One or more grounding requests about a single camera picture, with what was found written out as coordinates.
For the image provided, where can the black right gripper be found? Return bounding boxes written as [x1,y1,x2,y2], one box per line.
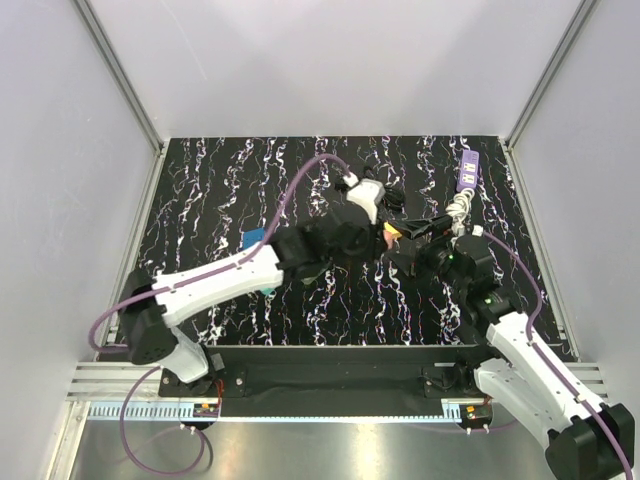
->
[386,215,468,295]

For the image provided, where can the white cable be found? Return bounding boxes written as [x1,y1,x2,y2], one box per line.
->
[445,187,476,236]

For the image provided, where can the purple power strip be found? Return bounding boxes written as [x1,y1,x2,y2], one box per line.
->
[456,150,479,193]

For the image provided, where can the dark blue cube adapter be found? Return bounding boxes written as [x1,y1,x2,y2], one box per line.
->
[242,228,265,250]

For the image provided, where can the green power strip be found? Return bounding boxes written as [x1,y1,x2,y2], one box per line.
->
[301,269,329,286]

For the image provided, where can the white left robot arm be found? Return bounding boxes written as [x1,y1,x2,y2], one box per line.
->
[118,207,387,396]

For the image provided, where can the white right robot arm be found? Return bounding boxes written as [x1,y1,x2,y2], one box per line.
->
[383,215,635,479]

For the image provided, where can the small orange plug adapter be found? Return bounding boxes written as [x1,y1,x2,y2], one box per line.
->
[383,223,403,242]

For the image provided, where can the black marbled table mat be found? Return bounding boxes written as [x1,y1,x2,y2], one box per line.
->
[136,135,571,356]

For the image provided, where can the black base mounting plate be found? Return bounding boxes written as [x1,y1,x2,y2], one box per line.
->
[159,346,494,423]

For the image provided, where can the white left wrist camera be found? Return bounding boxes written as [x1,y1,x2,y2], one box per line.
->
[342,173,385,225]

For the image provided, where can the black coiled power cable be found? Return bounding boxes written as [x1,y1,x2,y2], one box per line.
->
[335,167,407,211]

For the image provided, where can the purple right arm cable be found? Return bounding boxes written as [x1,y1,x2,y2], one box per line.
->
[472,227,640,480]

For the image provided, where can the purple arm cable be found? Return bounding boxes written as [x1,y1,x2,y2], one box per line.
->
[472,227,640,480]
[87,152,351,476]

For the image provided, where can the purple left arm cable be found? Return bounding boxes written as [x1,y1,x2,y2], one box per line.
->
[87,152,351,476]

